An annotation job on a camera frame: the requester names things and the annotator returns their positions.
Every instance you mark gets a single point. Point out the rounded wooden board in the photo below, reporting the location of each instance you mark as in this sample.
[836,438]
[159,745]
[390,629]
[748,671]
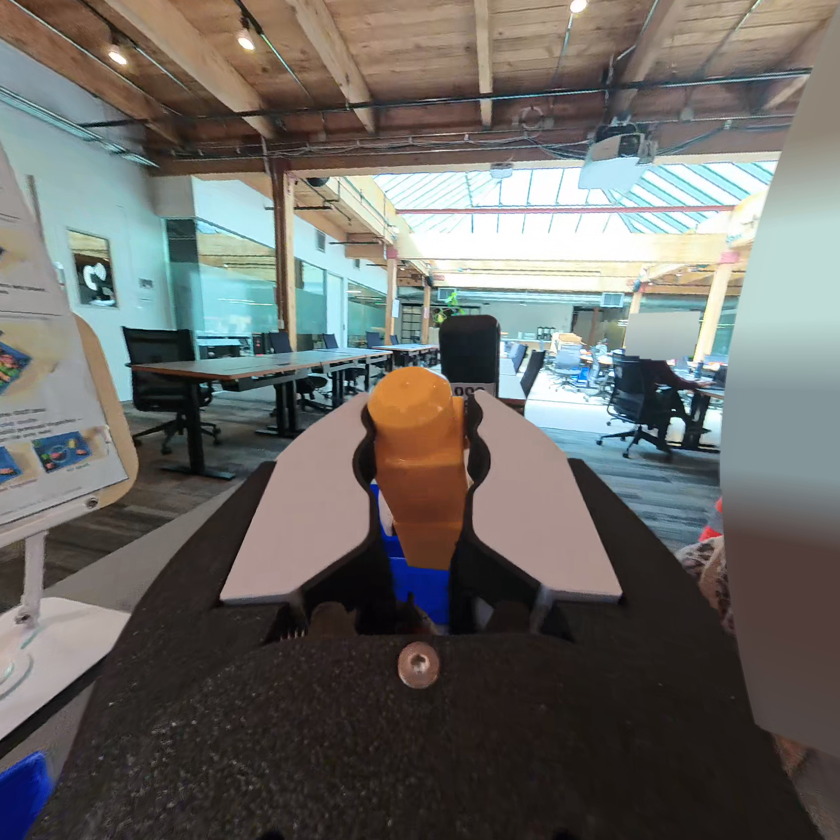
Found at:
[121,446]

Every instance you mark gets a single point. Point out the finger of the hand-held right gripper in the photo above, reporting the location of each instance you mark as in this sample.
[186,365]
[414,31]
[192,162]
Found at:
[787,394]

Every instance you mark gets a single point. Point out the white folding stand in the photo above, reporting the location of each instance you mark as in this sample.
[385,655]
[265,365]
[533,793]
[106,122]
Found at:
[59,649]

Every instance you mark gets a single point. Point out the black mesh office chair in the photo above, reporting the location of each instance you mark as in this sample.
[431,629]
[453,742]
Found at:
[161,361]

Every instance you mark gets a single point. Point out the person's right forearm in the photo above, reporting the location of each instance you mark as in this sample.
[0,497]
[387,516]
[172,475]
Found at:
[709,584]

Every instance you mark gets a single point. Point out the orange mega block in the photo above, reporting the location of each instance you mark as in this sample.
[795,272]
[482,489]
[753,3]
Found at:
[420,472]

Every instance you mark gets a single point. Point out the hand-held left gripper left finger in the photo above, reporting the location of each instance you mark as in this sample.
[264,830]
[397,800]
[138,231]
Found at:
[308,505]

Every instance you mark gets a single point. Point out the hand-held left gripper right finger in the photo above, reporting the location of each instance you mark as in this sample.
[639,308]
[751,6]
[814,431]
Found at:
[538,505]

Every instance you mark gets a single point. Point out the printed instruction sheet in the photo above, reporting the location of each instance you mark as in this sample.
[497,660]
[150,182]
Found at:
[46,367]

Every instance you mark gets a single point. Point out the framed wall picture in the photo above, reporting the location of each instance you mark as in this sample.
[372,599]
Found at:
[92,275]

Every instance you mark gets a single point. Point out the wooden column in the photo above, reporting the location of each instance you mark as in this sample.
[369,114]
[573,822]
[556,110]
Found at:
[284,262]
[715,308]

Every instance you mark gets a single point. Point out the black box with white tag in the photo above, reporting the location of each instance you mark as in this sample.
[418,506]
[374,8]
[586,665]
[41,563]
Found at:
[469,348]

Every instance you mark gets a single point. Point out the blue plastic bin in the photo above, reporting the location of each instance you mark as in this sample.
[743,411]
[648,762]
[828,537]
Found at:
[420,590]

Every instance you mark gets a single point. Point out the green plant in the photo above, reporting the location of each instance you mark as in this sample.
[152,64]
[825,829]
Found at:
[453,307]

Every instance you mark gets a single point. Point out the long wooden top desk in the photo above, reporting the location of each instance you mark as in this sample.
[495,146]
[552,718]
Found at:
[229,367]

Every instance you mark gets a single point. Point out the white ceiling projector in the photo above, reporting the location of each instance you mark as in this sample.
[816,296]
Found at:
[613,164]

